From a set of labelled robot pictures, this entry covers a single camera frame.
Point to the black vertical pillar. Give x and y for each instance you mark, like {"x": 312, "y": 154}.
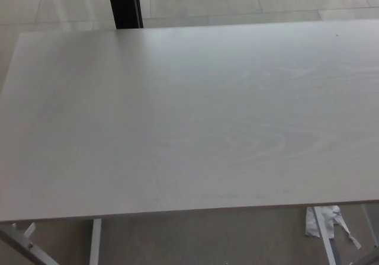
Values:
{"x": 122, "y": 4}

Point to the white upright table leg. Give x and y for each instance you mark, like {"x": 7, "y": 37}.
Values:
{"x": 95, "y": 241}

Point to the crumpled white paper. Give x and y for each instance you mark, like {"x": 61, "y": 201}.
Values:
{"x": 311, "y": 225}

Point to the white slanted table leg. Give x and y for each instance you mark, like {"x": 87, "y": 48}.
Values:
{"x": 325, "y": 238}

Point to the pale thin table leg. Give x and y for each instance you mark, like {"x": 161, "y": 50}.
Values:
{"x": 369, "y": 216}

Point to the white metal bracket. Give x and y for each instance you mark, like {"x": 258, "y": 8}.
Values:
{"x": 29, "y": 231}

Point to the grey diagonal frame bar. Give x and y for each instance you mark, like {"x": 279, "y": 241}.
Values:
{"x": 20, "y": 249}

